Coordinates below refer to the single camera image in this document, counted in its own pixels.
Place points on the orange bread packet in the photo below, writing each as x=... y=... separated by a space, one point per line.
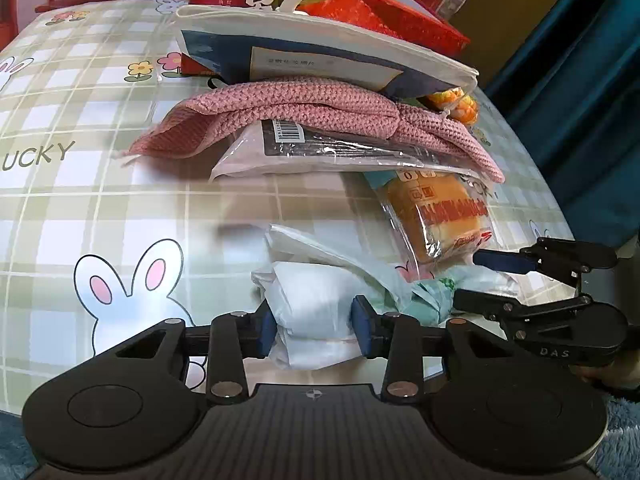
x=440 y=220

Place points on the blue fluffy carpet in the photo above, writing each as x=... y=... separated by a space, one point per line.
x=622 y=435

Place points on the translucent white plastic bag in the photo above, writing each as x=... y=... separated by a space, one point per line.
x=320 y=247

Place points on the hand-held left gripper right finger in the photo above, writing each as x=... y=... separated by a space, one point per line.
x=361 y=329

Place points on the white soft packet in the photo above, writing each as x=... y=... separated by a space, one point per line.
x=312 y=305

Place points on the green checked rabbit bedsheet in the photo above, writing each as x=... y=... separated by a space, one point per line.
x=125 y=195

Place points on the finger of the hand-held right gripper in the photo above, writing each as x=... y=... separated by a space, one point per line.
x=480 y=301
x=500 y=260

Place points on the white and blue pouch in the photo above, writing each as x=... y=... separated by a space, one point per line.
x=325 y=42

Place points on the orange yellow snack packet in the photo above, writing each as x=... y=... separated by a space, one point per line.
x=457 y=102

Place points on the pink knitted cloth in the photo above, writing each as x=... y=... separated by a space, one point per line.
x=300 y=106

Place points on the clear plastic barcode package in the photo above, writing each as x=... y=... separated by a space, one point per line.
x=285 y=152

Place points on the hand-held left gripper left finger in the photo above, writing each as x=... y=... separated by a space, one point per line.
x=267 y=329

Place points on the dark blue curtain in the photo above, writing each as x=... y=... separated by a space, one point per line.
x=590 y=85

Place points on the red strawberry print box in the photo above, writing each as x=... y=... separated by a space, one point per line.
x=350 y=5

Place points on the green printed plastic bag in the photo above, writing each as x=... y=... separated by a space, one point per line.
x=430 y=300

